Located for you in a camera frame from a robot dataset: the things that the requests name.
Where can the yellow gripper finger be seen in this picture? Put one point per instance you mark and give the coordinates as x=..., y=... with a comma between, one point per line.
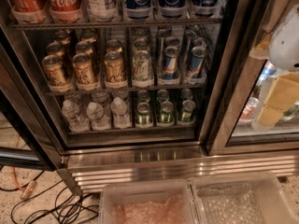
x=284, y=92
x=265, y=118

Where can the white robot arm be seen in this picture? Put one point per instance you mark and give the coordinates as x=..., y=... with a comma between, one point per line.
x=282, y=49

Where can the red white can behind glass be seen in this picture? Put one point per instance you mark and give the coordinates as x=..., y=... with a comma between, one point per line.
x=247, y=113

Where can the right green can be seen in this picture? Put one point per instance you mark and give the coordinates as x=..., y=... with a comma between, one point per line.
x=186, y=112

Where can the right red bull can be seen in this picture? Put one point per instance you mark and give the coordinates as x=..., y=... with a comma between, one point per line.
x=195, y=63

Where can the red bull can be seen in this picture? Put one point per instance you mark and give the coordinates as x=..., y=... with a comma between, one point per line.
x=168, y=70
x=195, y=63

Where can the middle green can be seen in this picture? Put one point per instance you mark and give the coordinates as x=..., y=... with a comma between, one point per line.
x=166, y=114

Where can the left red bull can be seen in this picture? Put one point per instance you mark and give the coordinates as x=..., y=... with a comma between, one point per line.
x=168, y=70

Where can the left green can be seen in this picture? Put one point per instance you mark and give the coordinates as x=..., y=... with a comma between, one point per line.
x=143, y=116

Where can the green white soda can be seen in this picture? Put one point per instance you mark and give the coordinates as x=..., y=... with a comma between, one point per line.
x=142, y=69

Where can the steel fridge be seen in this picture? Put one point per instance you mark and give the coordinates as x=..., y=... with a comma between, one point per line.
x=216, y=143

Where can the second row right orange can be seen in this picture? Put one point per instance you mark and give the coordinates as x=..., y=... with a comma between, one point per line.
x=114, y=45

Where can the second row orange can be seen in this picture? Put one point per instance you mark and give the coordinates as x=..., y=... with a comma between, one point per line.
x=57, y=48
x=85, y=47
x=114, y=45

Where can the left pepsi can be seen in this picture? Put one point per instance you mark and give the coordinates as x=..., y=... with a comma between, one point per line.
x=138, y=9

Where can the second row middle orange can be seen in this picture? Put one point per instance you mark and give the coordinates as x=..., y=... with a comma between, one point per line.
x=85, y=47

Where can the white diet soda can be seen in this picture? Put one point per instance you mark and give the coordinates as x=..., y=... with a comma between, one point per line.
x=102, y=10

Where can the second row left orange can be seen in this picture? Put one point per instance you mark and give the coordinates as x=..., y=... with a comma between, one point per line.
x=57, y=48

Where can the right coca-cola can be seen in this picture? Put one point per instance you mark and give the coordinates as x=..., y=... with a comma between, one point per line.
x=65, y=11

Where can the coca-cola can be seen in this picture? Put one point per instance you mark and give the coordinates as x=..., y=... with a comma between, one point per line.
x=29, y=11
x=65, y=11

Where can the left coca-cola can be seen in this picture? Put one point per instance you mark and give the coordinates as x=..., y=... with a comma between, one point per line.
x=29, y=11

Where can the right clear plastic bin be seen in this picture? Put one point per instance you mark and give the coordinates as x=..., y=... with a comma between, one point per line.
x=248, y=198

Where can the clear plastic bin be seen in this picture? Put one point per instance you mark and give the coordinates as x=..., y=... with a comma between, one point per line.
x=248, y=198
x=152, y=202

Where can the left clear plastic bin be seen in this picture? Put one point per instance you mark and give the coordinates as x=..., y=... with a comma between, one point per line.
x=152, y=202

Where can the right water bottle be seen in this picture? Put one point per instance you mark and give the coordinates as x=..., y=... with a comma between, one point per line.
x=121, y=116

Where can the water bottle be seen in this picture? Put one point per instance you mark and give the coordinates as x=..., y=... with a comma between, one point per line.
x=98, y=117
x=77, y=122
x=121, y=116

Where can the middle water bottle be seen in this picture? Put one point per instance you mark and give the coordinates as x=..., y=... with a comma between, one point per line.
x=98, y=117

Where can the left water bottle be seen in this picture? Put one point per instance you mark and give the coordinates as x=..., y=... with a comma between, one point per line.
x=77, y=122

